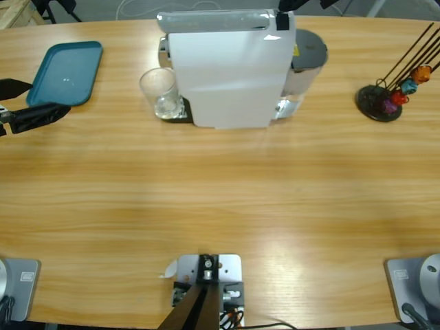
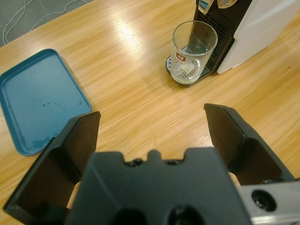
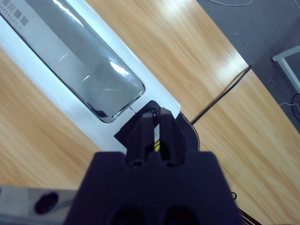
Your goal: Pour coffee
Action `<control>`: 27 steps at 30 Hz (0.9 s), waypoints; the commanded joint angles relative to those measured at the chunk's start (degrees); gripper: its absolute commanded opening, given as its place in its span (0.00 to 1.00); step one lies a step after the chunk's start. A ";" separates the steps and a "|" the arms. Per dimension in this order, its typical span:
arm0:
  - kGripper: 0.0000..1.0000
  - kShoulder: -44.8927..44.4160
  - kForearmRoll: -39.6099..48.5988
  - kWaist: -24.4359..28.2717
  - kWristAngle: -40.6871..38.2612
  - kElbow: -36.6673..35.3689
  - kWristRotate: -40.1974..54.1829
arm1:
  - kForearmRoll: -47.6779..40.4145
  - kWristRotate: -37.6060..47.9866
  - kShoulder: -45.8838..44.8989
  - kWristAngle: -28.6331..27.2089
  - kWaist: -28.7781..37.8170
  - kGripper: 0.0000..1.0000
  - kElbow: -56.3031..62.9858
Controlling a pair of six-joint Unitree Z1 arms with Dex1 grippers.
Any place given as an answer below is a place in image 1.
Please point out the orange coffee capsule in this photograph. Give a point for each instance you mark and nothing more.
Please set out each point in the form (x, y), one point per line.
(422, 73)

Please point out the black camera post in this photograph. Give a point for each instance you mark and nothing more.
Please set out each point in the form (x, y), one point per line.
(203, 309)

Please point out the light wooden crate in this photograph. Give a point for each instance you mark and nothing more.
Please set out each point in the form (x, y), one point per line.
(17, 15)

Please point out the arm gripper black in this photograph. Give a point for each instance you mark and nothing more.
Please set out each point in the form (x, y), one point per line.
(5, 122)

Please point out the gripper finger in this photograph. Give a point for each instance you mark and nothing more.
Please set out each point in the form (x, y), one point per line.
(328, 3)
(290, 4)

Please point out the metal grid drip tray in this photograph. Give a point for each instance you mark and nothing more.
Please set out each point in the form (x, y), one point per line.
(185, 115)

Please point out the clear glass cup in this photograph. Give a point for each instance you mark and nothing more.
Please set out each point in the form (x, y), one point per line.
(165, 106)

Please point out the white capsule coffee machine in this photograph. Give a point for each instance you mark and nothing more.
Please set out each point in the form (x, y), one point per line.
(227, 79)

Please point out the teal coffee capsule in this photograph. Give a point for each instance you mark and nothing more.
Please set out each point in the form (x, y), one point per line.
(409, 86)

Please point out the black chair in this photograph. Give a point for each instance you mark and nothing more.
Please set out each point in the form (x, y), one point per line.
(62, 4)

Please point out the purple coffee capsule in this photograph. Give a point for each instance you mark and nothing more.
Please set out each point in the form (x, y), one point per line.
(389, 106)

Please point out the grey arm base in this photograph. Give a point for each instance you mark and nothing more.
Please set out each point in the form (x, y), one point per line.
(412, 282)
(20, 288)

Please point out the teal plastic serving tray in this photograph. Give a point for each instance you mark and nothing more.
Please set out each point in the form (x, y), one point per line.
(63, 74)

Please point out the red coffee capsule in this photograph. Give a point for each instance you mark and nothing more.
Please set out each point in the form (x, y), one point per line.
(398, 98)

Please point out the coffee machine water tank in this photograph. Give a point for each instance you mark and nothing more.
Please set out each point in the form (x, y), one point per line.
(309, 51)

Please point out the white mounting block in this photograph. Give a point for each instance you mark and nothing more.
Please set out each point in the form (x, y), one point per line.
(228, 268)

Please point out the white paper tag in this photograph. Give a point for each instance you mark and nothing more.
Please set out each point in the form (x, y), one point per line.
(170, 269)

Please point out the white table frame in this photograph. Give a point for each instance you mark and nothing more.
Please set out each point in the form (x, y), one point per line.
(377, 7)

